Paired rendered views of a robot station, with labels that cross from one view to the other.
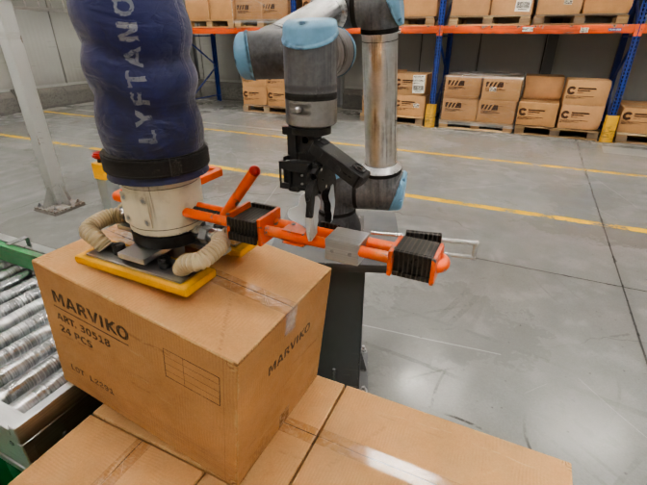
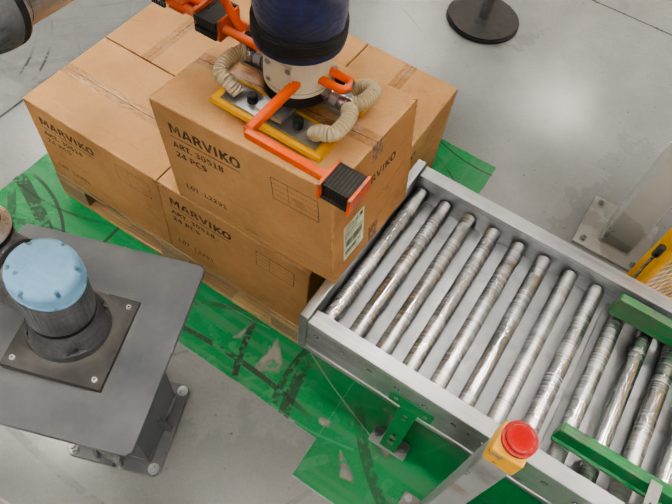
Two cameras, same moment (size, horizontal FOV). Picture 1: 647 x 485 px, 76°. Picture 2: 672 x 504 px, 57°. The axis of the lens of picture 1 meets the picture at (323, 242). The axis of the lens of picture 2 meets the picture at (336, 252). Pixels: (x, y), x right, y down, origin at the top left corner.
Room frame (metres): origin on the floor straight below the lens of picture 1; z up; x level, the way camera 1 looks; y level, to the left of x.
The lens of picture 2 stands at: (2.10, 0.54, 2.18)
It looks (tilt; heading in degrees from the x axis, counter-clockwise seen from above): 58 degrees down; 180
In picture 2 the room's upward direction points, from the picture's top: 9 degrees clockwise
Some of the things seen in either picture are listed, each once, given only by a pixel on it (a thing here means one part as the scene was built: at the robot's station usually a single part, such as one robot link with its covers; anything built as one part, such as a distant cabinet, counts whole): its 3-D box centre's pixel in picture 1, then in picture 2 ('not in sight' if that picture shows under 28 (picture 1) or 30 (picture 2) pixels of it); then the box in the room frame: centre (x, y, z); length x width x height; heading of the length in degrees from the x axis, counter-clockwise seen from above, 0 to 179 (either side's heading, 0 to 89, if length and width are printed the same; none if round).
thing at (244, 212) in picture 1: (254, 222); (216, 17); (0.81, 0.15, 1.12); 0.10 x 0.08 x 0.06; 155
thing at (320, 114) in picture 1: (310, 113); not in sight; (0.76, 0.02, 1.36); 0.10 x 0.09 x 0.05; 154
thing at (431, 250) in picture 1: (415, 259); not in sight; (0.66, -0.17, 1.12); 0.08 x 0.07 x 0.05; 65
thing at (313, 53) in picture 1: (310, 59); not in sight; (0.76, 0.02, 1.45); 0.10 x 0.09 x 0.12; 164
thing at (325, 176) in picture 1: (308, 158); not in sight; (0.76, 0.03, 1.28); 0.09 x 0.08 x 0.12; 64
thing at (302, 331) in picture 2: (133, 375); (362, 254); (1.03, 0.63, 0.48); 0.70 x 0.03 x 0.15; 155
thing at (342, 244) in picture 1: (347, 245); not in sight; (0.72, -0.05, 1.12); 0.07 x 0.07 x 0.04; 65
